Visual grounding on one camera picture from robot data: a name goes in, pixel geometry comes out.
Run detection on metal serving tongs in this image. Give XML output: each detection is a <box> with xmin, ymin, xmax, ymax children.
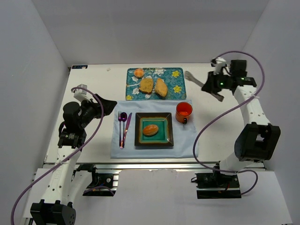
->
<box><xmin>184</xmin><ymin>71</ymin><xmax>224</xmax><ymax>102</ymax></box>

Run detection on sesame round bun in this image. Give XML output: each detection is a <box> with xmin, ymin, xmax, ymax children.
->
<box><xmin>142</xmin><ymin>124</ymin><xmax>159</xmax><ymax>136</ymax></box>

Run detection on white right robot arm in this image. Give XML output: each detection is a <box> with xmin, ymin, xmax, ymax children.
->
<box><xmin>202</xmin><ymin>57</ymin><xmax>281</xmax><ymax>175</ymax></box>

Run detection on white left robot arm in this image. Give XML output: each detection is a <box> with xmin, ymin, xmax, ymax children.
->
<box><xmin>30</xmin><ymin>97</ymin><xmax>117</xmax><ymax>225</ymax></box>

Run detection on brown bread slice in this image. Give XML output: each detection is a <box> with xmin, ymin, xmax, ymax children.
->
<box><xmin>139</xmin><ymin>78</ymin><xmax>154</xmax><ymax>94</ymax></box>

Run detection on long golden bread roll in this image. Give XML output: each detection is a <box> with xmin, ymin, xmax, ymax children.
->
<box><xmin>154</xmin><ymin>78</ymin><xmax>168</xmax><ymax>98</ymax></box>

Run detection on purple fork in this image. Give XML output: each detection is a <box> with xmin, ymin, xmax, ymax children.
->
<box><xmin>118</xmin><ymin>111</ymin><xmax>122</xmax><ymax>148</ymax></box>

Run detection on purple knife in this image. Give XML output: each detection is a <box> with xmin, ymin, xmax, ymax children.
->
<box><xmin>122</xmin><ymin>113</ymin><xmax>132</xmax><ymax>147</ymax></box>

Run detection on teal floral tray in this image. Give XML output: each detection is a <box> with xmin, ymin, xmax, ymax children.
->
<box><xmin>125</xmin><ymin>67</ymin><xmax>187</xmax><ymax>101</ymax></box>

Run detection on orange mug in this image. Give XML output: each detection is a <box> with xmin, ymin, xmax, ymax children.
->
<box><xmin>175</xmin><ymin>102</ymin><xmax>193</xmax><ymax>125</ymax></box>

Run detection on small round bun top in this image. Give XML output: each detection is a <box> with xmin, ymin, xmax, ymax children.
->
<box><xmin>134</xmin><ymin>68</ymin><xmax>144</xmax><ymax>78</ymax></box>

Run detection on left blue table label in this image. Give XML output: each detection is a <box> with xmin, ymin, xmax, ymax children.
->
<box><xmin>71</xmin><ymin>65</ymin><xmax>88</xmax><ymax>69</ymax></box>

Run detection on light blue cloth placemat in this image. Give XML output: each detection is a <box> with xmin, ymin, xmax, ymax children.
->
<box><xmin>111</xmin><ymin>100</ymin><xmax>198</xmax><ymax>159</ymax></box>

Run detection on square black teal plate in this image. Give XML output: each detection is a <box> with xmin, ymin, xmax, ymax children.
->
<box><xmin>134</xmin><ymin>112</ymin><xmax>174</xmax><ymax>149</ymax></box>

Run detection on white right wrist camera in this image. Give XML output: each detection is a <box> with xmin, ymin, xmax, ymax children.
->
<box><xmin>210</xmin><ymin>57</ymin><xmax>227</xmax><ymax>75</ymax></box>

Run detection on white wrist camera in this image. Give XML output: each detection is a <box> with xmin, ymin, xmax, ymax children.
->
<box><xmin>71</xmin><ymin>84</ymin><xmax>92</xmax><ymax>103</ymax></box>
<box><xmin>210</xmin><ymin>57</ymin><xmax>227</xmax><ymax>75</ymax></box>

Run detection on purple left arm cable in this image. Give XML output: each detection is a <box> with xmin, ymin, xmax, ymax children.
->
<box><xmin>10</xmin><ymin>87</ymin><xmax>105</xmax><ymax>225</ymax></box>

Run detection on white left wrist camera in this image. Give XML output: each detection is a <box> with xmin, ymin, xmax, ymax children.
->
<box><xmin>71</xmin><ymin>84</ymin><xmax>92</xmax><ymax>103</ymax></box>

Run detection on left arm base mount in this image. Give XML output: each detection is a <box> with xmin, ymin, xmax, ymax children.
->
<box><xmin>72</xmin><ymin>164</ymin><xmax>120</xmax><ymax>197</ymax></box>

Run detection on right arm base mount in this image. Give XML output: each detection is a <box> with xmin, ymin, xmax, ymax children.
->
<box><xmin>191</xmin><ymin>171</ymin><xmax>241</xmax><ymax>199</ymax></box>

